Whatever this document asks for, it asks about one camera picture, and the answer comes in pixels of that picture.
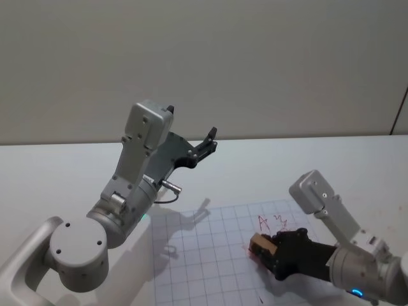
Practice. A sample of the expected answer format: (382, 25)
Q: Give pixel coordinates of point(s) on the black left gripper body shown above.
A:
(173, 150)

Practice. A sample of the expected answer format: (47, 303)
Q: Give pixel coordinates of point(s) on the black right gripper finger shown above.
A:
(264, 258)
(276, 236)

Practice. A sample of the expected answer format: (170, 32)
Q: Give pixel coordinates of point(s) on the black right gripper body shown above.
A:
(299, 255)

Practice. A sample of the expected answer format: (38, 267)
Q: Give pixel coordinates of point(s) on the small wooden block eraser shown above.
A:
(262, 243)

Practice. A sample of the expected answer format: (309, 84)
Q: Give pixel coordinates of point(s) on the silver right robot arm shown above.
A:
(360, 261)

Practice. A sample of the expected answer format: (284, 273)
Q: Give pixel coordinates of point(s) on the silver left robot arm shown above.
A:
(76, 252)

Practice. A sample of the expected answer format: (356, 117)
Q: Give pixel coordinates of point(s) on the white grid-lined sheet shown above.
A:
(207, 255)

